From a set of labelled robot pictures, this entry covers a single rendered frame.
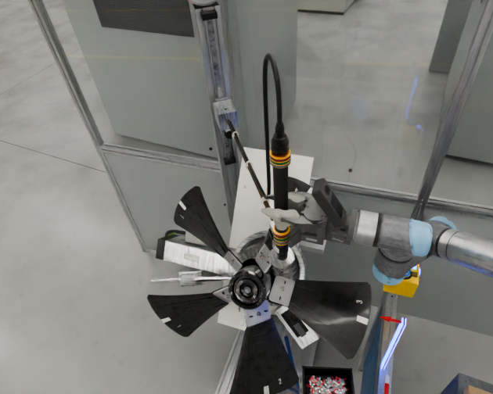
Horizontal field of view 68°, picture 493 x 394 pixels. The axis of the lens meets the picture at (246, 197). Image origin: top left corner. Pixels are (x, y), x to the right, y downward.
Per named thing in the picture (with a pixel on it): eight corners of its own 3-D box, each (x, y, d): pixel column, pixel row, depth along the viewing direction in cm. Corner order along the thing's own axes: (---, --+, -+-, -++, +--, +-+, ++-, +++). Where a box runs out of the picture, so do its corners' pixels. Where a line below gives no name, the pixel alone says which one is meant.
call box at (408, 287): (385, 258, 142) (390, 241, 135) (413, 264, 139) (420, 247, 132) (382, 293, 132) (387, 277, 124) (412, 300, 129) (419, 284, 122)
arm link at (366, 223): (376, 231, 76) (379, 204, 81) (354, 227, 77) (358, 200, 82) (370, 252, 81) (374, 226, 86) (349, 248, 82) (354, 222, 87)
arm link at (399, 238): (423, 267, 78) (434, 243, 72) (370, 256, 81) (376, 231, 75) (423, 239, 83) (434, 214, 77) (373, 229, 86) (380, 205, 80)
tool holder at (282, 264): (263, 246, 103) (261, 223, 96) (286, 239, 104) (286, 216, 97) (273, 272, 97) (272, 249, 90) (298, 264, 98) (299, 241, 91)
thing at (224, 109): (214, 118, 143) (211, 99, 137) (232, 115, 144) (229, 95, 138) (221, 132, 136) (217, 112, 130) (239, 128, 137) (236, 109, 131)
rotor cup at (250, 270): (234, 294, 123) (219, 307, 110) (240, 252, 121) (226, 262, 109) (275, 305, 119) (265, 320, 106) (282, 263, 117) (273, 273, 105)
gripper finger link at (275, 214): (260, 232, 87) (299, 235, 85) (259, 216, 82) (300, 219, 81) (261, 223, 89) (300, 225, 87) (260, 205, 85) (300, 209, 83)
